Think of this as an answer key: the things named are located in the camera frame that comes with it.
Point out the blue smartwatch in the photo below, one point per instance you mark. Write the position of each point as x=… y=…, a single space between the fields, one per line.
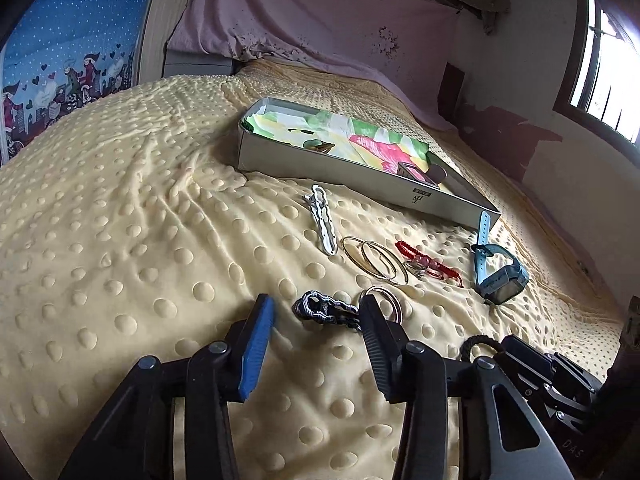
x=502 y=277

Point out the pink sheet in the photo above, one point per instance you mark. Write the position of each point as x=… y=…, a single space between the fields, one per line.
x=325 y=15

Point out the grey nightstand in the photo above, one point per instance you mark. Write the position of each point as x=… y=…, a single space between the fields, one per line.
x=197 y=62

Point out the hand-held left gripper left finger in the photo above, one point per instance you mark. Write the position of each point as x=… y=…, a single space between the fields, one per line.
x=256 y=352

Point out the white hair clip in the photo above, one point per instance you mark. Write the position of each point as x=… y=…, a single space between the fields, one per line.
x=322 y=222

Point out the silver bangle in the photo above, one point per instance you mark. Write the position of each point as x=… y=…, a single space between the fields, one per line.
x=397 y=305

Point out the small dark case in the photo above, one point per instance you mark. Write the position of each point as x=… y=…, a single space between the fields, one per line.
x=419 y=174

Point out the gold bangle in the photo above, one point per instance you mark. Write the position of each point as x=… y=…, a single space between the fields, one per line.
x=350 y=260
x=400 y=272

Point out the blue printed fabric wardrobe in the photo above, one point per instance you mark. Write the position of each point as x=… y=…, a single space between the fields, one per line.
x=65 y=50

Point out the barred window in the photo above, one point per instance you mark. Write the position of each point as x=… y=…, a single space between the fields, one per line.
x=605 y=60

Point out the grey cardboard box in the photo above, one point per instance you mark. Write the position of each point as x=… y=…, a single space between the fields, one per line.
x=360 y=187

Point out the silver rings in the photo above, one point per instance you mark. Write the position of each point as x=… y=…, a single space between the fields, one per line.
x=416 y=269

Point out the colourful printed cloth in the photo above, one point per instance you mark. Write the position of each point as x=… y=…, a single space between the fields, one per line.
x=350 y=140

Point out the beige wooden cabinet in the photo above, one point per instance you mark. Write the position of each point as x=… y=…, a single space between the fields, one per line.
x=162 y=25

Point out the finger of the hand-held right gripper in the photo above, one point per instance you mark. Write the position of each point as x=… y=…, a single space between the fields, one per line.
x=525 y=362

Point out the yellow dotted blanket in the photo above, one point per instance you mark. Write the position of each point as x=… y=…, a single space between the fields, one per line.
x=125 y=235

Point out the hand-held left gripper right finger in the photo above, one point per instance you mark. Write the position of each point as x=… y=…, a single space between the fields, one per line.
x=380 y=352

